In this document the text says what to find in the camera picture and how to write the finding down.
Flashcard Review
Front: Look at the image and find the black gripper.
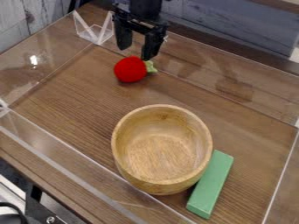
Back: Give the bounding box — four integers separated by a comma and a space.
114, 3, 169, 61

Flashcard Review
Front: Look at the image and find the red plush strawberry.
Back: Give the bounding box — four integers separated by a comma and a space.
114, 56, 158, 83

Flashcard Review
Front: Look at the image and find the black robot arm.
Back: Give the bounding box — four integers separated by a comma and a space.
112, 0, 169, 61

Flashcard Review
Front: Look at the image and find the wooden bowl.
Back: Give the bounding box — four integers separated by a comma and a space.
111, 104, 213, 195

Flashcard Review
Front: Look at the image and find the green rectangular block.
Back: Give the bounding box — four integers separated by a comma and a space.
186, 150, 234, 220

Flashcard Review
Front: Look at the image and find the clear acrylic corner bracket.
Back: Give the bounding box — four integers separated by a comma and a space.
72, 11, 115, 46

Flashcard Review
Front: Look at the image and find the clear acrylic front wall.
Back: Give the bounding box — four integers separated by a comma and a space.
0, 108, 195, 224

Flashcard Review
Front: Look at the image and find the black metal table mount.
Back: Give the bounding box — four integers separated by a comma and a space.
24, 185, 68, 224

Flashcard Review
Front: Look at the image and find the black cable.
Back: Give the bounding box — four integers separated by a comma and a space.
0, 201, 28, 224

